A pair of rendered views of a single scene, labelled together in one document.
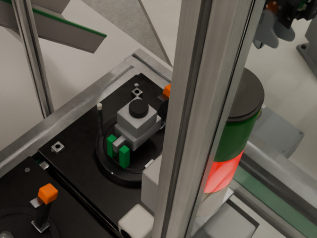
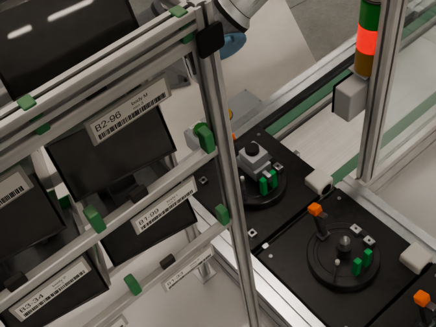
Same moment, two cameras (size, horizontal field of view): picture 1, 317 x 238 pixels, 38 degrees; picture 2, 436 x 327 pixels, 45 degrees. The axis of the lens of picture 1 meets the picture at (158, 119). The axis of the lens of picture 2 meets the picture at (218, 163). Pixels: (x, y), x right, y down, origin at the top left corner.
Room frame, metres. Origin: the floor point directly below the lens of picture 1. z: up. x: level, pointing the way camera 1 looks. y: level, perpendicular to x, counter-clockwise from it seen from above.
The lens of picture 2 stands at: (0.23, 0.70, 1.94)
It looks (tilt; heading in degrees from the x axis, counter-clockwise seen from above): 52 degrees down; 291
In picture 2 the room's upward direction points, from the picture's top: 11 degrees counter-clockwise
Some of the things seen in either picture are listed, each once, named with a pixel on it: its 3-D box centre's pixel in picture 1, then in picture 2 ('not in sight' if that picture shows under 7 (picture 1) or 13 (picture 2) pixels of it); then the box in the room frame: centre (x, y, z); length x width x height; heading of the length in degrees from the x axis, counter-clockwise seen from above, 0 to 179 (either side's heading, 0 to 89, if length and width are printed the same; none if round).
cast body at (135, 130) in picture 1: (133, 123); (255, 160); (0.40, 0.04, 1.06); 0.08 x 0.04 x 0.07; 142
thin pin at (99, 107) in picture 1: (100, 120); (243, 189); (0.42, 0.09, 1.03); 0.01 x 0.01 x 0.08
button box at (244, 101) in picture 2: not in sight; (224, 123); (0.52, -0.17, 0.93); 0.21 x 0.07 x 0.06; 52
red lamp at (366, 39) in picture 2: not in sight; (372, 34); (0.20, -0.05, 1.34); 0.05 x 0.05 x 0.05
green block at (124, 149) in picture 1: (124, 157); (273, 178); (0.36, 0.05, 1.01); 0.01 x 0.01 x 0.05; 52
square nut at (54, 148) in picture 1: (58, 148); (252, 233); (0.39, 0.16, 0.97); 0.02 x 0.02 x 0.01; 52
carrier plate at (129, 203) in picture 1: (137, 152); (255, 185); (0.41, 0.03, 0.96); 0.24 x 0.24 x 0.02; 52
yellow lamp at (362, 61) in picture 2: not in sight; (369, 56); (0.20, -0.05, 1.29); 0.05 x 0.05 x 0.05
